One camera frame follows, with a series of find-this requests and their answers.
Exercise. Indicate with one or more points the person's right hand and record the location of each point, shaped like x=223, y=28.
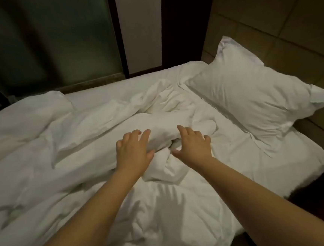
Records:
x=195, y=149

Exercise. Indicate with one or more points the white pillow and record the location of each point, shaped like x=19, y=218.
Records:
x=250, y=91

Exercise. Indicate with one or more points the person's right forearm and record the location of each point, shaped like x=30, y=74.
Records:
x=260, y=209

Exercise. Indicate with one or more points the frosted glass partition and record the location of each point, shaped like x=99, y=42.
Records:
x=47, y=41

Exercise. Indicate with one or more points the dark wooden column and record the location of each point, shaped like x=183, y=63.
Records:
x=186, y=17

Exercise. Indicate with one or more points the beige padded headboard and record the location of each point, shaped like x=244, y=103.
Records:
x=288, y=14

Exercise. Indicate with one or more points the person's left forearm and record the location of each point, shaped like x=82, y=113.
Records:
x=86, y=230

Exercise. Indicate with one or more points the person's left hand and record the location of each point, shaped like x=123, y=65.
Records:
x=134, y=155

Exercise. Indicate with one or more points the white bed sheet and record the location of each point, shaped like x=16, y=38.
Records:
x=279, y=168

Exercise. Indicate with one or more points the white duvet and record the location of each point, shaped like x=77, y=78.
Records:
x=41, y=160

